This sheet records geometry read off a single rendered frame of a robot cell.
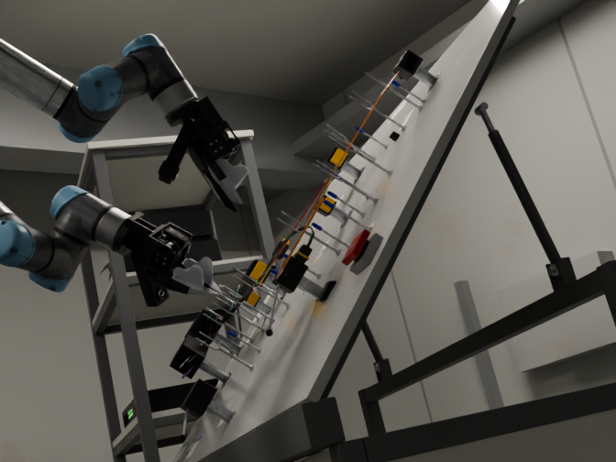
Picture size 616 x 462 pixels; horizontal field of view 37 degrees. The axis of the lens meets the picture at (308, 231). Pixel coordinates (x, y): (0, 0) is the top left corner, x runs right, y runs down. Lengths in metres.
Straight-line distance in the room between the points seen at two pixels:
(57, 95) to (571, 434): 1.07
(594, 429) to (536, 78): 2.56
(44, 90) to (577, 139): 2.48
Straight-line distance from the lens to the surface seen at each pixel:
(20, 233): 1.65
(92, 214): 1.75
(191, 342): 2.35
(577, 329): 3.65
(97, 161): 2.73
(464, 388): 4.13
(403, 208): 1.48
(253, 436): 1.58
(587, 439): 1.54
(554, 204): 3.84
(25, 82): 1.78
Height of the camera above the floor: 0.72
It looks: 16 degrees up
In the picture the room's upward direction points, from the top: 14 degrees counter-clockwise
